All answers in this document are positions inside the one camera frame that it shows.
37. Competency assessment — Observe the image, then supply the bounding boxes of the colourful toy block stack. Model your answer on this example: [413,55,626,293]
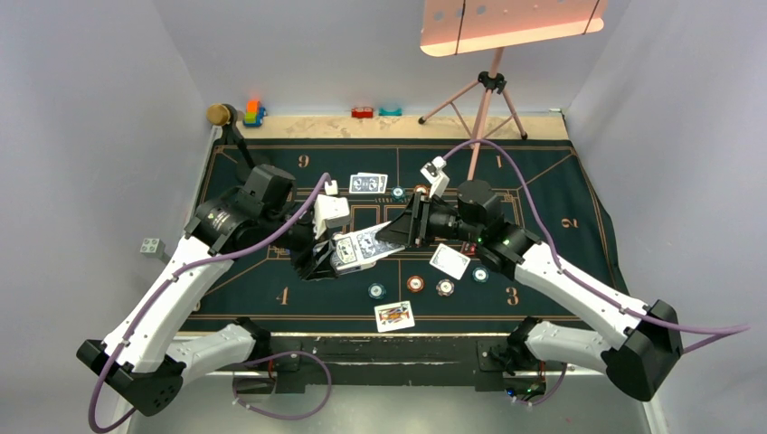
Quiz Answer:
[242,99,267,127]

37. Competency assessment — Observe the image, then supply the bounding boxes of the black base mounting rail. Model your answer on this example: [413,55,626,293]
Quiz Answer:
[217,333,563,393]

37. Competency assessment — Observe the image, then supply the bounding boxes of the grey toy brick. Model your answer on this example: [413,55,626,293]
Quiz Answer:
[139,238,171,265]

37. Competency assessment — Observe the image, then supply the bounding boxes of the pink perforated board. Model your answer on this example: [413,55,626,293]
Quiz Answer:
[420,0,608,57]

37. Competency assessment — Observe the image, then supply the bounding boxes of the green poker chip stack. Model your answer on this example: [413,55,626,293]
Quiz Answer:
[367,282,387,300]

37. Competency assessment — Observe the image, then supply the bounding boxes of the face-down cards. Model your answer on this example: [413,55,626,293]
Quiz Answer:
[348,173,388,194]

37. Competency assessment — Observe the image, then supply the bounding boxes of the black microphone stand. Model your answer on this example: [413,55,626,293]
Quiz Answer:
[220,123,271,184]

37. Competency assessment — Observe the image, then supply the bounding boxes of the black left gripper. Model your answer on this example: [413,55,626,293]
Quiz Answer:
[260,204,339,278]

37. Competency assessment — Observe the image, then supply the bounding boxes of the face-down card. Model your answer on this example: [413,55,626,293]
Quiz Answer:
[429,243,471,280]

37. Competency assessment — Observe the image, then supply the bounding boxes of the green poker table mat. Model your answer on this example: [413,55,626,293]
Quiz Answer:
[183,138,626,334]

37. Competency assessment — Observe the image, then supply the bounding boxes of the orange poker chip stack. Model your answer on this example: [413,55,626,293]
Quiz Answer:
[406,275,425,293]

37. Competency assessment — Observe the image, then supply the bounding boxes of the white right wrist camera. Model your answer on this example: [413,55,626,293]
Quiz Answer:
[420,156,450,198]

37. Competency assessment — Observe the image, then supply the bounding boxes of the teal toy block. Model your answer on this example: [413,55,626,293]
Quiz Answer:
[378,107,402,117]

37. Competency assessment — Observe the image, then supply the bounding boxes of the pink tripod stand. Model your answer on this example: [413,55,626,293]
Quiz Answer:
[418,47,528,180]

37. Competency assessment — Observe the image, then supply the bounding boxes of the card of deck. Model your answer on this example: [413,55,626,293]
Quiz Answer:
[352,222,405,261]

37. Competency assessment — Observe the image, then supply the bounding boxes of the red triangle marker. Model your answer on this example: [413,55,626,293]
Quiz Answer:
[461,242,478,257]

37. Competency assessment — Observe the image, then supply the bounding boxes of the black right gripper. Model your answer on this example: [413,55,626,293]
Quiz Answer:
[376,191,482,247]

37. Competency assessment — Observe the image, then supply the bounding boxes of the red toy block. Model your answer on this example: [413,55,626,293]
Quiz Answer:
[350,106,375,118]

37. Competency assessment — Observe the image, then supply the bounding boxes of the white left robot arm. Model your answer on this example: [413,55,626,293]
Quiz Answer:
[77,165,340,417]

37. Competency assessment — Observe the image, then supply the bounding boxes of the pink white poker chip stack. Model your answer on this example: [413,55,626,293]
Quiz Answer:
[436,279,455,297]

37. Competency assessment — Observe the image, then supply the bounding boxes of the blue playing card deck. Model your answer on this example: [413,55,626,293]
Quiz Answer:
[331,235,376,276]

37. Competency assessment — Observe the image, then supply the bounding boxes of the face-up king card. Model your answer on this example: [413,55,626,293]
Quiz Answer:
[374,301,415,333]

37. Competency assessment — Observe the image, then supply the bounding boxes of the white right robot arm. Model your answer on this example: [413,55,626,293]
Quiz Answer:
[375,180,683,401]

